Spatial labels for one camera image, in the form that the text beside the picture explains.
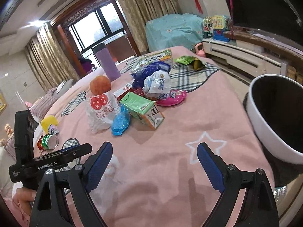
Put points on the wooden tv shelf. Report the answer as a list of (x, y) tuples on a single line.
[(256, 40)]

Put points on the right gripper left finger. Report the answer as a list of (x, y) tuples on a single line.
[(50, 207)]

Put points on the pink kettlebell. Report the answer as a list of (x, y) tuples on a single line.
[(200, 50)]

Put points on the colourful children's book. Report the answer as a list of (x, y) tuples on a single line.
[(165, 56)]

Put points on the pink toy blister pack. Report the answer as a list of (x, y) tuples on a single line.
[(174, 97)]

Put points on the purple tall bottle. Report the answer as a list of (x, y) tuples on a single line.
[(106, 61)]

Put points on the beige curtain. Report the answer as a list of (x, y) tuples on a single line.
[(139, 12), (47, 60)]

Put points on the blue glitter blister pack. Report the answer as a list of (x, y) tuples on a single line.
[(121, 122)]

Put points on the pink pillow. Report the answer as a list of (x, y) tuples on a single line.
[(43, 105)]

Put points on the white printed plastic bag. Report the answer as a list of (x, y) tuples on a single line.
[(101, 111)]

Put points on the yellow spiky ball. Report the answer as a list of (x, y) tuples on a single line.
[(48, 121)]

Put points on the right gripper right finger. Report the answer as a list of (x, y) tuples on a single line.
[(258, 207)]

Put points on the green snack packet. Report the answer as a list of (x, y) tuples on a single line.
[(192, 61)]

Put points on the left beige curtain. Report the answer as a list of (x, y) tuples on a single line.
[(47, 60)]

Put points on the teal covered sofa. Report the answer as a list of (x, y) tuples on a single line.
[(174, 30)]

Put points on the red white milk carton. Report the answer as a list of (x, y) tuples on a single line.
[(120, 93)]

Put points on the white tv cabinet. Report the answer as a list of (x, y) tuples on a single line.
[(245, 60)]

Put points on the green crushed drink can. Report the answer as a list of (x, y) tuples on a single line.
[(50, 142)]

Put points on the person's left hand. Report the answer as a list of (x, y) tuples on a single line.
[(23, 199)]

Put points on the pink blanket table cover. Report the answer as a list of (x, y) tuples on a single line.
[(155, 177)]

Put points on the right beige curtain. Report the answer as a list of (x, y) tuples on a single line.
[(139, 12)]

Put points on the orange round fruit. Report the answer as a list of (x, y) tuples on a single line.
[(100, 85)]

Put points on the toy cash register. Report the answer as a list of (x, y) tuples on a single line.
[(215, 26)]

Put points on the green drink carton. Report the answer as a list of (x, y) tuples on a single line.
[(143, 109)]

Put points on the black flat screen television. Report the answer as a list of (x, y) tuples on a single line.
[(282, 17)]

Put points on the white blue plastic bag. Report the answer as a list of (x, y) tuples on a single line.
[(157, 85)]

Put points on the white round trash bin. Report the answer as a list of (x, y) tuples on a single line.
[(274, 107)]

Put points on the blue crinkled plastic wrapper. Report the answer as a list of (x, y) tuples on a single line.
[(140, 75)]

